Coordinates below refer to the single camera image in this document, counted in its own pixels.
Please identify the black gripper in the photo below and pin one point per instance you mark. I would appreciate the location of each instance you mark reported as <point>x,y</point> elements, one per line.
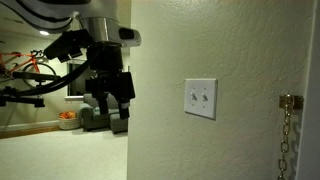
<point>111,78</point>

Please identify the white toggle switch button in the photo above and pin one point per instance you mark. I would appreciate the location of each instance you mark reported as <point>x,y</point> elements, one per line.
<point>204,97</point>
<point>193,96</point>

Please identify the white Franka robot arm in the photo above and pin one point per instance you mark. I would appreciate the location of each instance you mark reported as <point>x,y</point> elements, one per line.
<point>100,20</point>

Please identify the grey sofa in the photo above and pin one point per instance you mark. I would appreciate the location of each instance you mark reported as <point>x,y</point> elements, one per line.
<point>100,118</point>

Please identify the dark window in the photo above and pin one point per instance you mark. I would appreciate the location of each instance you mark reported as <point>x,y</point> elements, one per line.
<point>76,80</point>

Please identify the white basket with orange items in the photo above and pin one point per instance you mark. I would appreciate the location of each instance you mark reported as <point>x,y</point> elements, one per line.
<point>69,120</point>

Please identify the black stand bar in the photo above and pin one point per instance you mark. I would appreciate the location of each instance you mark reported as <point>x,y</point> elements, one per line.
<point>20,98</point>

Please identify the orange bicycle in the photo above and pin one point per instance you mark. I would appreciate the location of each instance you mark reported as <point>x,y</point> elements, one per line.
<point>25,65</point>

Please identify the round ceiling light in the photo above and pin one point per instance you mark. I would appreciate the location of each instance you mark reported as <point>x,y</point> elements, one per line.
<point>44,33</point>

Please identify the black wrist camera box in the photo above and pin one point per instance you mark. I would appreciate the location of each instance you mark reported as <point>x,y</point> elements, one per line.
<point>66,45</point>

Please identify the white double switch plate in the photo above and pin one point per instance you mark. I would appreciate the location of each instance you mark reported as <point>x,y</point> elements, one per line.
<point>200,98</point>

